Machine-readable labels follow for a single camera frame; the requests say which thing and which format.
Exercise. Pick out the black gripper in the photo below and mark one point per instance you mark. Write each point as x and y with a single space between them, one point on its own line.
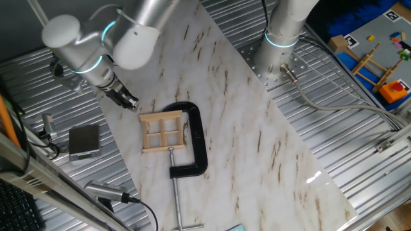
118 94

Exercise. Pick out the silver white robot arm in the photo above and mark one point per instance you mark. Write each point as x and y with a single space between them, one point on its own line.
276 32

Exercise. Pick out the silver digital kitchen scale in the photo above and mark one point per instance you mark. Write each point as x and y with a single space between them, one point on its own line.
84 139

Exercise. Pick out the black cast iron C-clamp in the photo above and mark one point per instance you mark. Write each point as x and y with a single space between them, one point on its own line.
197 134

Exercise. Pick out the aluminium extrusion beam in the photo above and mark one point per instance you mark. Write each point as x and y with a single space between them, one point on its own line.
48 181

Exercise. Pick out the white marble pattern board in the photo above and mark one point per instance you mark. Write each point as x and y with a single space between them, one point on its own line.
241 144

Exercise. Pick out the orange rod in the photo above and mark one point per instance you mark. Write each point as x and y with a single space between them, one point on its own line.
7 123

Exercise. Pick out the grey metal pole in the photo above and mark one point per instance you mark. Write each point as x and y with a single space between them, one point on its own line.
38 11

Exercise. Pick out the black keyboard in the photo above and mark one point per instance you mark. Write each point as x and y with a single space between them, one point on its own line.
16 211

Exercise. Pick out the blue flat device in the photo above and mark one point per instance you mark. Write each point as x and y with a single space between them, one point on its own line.
236 228

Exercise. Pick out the tan cardboard block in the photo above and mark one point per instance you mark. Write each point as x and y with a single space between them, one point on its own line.
337 45

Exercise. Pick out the black white fiducial marker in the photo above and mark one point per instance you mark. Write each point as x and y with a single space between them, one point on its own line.
392 16
405 86
352 41

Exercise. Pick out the wooden easel rack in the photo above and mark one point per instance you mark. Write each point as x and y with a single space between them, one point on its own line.
364 62

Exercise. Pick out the blue foam panel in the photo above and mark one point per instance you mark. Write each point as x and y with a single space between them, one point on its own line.
353 19

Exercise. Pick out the small yellow brick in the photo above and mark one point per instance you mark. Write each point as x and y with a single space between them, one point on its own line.
371 38

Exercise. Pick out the grey brick baseplate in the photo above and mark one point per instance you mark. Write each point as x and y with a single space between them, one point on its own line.
382 48

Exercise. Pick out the orange box with red button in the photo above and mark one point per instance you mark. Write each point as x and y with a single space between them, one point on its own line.
390 94

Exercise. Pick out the small orange brick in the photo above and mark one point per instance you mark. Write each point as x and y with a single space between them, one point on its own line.
394 39

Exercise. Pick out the small blue brick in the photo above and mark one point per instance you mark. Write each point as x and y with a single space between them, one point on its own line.
395 34

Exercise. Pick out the small pink brick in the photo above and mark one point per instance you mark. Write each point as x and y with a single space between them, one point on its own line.
398 45

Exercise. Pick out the small green brick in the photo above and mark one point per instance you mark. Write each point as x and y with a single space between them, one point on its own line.
404 56

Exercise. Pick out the small white brick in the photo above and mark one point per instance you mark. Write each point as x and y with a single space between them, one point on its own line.
406 51

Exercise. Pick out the small tan brick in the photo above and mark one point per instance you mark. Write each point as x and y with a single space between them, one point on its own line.
403 36

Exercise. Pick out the wooden miniature window frame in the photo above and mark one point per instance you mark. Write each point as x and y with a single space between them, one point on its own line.
160 115

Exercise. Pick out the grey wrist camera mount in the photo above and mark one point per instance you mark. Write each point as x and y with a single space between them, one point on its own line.
72 84

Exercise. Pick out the small grey camera on clamp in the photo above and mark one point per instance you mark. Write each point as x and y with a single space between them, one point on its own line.
48 123

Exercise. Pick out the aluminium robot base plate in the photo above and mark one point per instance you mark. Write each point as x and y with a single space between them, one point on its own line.
253 64

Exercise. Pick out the aluminium corner bracket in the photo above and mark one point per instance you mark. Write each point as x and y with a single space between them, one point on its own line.
383 146

